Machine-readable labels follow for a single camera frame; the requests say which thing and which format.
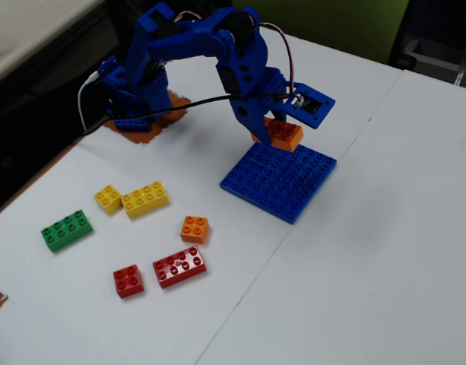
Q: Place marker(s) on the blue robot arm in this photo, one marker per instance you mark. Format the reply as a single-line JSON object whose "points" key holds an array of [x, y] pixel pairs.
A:
{"points": [[187, 42]]}

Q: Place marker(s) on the orange 2x4 block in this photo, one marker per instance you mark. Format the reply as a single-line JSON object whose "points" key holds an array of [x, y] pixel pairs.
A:
{"points": [[284, 136]]}

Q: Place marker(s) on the yellow 2x2 block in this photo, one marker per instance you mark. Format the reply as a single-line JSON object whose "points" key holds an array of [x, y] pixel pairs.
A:
{"points": [[108, 199]]}

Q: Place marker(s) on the black chair with metal frame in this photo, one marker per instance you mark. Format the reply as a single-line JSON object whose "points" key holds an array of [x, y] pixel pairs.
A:
{"points": [[438, 23]]}

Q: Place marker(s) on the orange 2x2 block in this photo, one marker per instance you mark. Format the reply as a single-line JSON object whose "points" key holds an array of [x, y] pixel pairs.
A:
{"points": [[194, 230]]}

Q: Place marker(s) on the white desk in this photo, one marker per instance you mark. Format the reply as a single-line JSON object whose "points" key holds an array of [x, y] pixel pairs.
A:
{"points": [[27, 30]]}

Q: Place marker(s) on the blue 8x8 base plate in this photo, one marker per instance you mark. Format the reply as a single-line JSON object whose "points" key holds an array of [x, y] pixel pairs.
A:
{"points": [[278, 182]]}

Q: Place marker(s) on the yellow 2x4 block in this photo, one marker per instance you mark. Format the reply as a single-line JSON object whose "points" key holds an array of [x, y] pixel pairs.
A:
{"points": [[145, 200]]}

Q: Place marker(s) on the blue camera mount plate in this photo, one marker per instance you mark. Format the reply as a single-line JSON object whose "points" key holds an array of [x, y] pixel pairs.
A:
{"points": [[321, 118]]}

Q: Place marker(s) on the red 2x2 block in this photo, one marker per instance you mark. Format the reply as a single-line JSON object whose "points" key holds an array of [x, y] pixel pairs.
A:
{"points": [[128, 281]]}

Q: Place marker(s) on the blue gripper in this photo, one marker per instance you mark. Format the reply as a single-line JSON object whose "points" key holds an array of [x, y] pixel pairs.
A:
{"points": [[251, 119]]}

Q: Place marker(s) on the green 2x4 block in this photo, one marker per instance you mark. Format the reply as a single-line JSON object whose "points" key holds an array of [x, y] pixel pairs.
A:
{"points": [[67, 230]]}

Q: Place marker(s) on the red 2x4 block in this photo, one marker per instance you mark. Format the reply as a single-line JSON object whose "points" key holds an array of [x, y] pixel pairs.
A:
{"points": [[179, 267]]}

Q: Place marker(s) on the white paper table sheet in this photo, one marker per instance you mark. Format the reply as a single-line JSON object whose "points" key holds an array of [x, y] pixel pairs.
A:
{"points": [[369, 285], [65, 334]]}

